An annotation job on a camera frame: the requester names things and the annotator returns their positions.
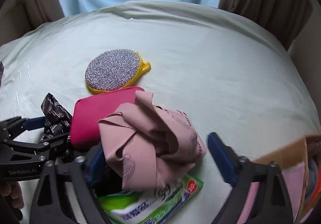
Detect black patterned cloth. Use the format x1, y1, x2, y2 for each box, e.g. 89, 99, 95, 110
41, 93, 72, 140

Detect green wet wipes pack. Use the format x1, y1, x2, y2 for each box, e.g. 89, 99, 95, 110
98, 174, 203, 223

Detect pink printed cloth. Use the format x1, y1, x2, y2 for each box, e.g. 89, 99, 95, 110
99, 91, 207, 191

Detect round glitter yellow sponge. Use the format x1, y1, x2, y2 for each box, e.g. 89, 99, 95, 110
84, 49, 151, 94

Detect person's left hand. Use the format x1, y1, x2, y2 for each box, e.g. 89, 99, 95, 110
0, 180, 24, 209

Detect cardboard box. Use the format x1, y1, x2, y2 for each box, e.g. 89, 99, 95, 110
255, 135, 320, 223

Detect magenta pouch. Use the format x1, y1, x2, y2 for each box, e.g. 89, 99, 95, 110
70, 87, 144, 150

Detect pale green bed sheet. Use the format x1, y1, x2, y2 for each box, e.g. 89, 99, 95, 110
0, 0, 321, 224

